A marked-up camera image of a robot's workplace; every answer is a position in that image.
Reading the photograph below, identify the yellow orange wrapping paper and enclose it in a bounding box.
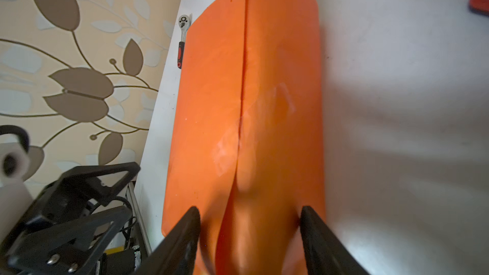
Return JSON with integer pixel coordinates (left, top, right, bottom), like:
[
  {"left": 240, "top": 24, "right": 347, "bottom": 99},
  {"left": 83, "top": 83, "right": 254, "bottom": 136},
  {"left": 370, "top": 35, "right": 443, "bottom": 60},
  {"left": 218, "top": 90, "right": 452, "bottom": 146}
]
[{"left": 162, "top": 0, "right": 325, "bottom": 274}]

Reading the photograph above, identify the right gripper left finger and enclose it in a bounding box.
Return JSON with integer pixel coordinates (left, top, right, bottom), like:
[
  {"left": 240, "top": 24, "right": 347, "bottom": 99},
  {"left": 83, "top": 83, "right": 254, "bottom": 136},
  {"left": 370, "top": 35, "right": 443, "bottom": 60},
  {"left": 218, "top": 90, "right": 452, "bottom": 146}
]
[{"left": 134, "top": 206, "right": 201, "bottom": 275}]

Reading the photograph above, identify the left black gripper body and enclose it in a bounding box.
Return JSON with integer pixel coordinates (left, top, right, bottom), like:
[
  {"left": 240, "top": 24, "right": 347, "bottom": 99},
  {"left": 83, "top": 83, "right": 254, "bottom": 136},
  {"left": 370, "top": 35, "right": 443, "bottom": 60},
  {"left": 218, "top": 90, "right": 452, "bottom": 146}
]
[{"left": 1, "top": 183, "right": 95, "bottom": 274}]

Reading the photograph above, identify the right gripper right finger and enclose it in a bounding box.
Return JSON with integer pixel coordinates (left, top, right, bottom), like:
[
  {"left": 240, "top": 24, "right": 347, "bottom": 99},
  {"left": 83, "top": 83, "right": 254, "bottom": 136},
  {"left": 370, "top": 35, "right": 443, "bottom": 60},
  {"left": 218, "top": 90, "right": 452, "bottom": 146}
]
[{"left": 300, "top": 206, "right": 368, "bottom": 275}]

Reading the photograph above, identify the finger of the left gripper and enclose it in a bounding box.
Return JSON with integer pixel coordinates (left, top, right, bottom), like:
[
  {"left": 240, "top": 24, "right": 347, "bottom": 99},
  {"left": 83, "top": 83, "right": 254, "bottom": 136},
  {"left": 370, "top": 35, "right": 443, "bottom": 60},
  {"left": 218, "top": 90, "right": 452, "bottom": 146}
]
[
  {"left": 6, "top": 206, "right": 132, "bottom": 274},
  {"left": 61, "top": 162, "right": 141, "bottom": 206}
]

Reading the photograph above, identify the small red-handled ratchet wrench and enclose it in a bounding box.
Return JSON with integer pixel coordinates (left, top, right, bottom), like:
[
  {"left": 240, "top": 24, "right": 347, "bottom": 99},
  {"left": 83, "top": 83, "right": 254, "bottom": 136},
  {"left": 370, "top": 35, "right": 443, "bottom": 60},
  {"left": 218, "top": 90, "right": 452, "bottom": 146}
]
[{"left": 177, "top": 15, "right": 191, "bottom": 69}]

